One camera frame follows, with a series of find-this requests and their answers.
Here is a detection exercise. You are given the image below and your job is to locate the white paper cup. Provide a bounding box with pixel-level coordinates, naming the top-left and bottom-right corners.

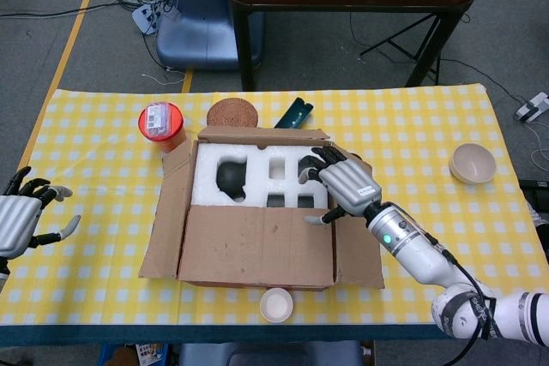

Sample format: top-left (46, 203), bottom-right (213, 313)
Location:
top-left (259, 287), bottom-right (294, 324)

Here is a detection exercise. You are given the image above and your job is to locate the blue stool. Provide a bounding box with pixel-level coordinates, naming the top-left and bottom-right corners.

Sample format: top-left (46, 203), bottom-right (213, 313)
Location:
top-left (178, 339), bottom-right (366, 366)

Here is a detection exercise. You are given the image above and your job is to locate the orange plastic cup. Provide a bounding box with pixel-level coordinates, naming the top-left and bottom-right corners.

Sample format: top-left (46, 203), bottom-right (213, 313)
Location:
top-left (137, 101), bottom-right (189, 155)

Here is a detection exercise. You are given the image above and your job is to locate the white power strip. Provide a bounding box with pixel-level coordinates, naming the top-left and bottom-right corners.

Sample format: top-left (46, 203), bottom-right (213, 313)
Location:
top-left (513, 91), bottom-right (549, 123)
top-left (131, 0), bottom-right (171, 36)

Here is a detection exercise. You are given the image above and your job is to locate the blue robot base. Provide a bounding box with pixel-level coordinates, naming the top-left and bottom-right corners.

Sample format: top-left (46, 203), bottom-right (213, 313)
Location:
top-left (155, 0), bottom-right (265, 71)

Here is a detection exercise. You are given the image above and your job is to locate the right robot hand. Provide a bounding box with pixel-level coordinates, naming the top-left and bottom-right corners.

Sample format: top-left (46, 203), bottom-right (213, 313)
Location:
top-left (299, 146), bottom-right (383, 227)

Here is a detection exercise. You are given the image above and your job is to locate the black round object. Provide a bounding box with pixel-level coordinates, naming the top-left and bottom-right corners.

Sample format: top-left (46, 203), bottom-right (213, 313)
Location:
top-left (215, 159), bottom-right (249, 203)

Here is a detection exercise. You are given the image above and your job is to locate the red cardboard box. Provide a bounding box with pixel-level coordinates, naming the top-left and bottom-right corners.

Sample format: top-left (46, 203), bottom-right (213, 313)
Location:
top-left (138, 127), bottom-right (386, 292)

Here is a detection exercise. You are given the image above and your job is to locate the white foam insert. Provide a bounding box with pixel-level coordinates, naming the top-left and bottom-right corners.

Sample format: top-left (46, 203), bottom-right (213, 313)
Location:
top-left (190, 141), bottom-right (334, 211)

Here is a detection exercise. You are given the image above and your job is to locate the black floor cable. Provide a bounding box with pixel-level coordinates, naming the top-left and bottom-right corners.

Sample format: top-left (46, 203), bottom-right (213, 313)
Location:
top-left (0, 0), bottom-right (135, 21)

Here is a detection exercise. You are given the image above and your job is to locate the clear plastic container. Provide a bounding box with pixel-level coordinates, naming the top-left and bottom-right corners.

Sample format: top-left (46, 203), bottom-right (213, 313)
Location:
top-left (144, 102), bottom-right (173, 136)

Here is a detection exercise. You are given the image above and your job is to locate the round woven coaster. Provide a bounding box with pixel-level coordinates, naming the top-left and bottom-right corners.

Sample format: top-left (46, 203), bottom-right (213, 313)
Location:
top-left (206, 98), bottom-right (260, 129)

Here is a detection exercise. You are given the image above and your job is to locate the colourful printed box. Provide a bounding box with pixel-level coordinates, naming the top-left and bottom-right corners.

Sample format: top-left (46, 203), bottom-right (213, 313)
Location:
top-left (134, 342), bottom-right (169, 366)

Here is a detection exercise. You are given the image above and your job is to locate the yellow checked tablecloth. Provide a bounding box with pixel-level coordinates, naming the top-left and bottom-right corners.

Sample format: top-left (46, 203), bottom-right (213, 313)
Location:
top-left (0, 82), bottom-right (537, 327)

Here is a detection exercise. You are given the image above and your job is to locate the beige bowl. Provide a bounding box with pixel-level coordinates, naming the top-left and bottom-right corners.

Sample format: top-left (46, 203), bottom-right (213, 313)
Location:
top-left (449, 142), bottom-right (498, 185)

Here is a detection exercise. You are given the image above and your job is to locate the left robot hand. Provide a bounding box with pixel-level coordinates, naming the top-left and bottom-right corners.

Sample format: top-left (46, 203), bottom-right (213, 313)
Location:
top-left (0, 166), bottom-right (81, 260)

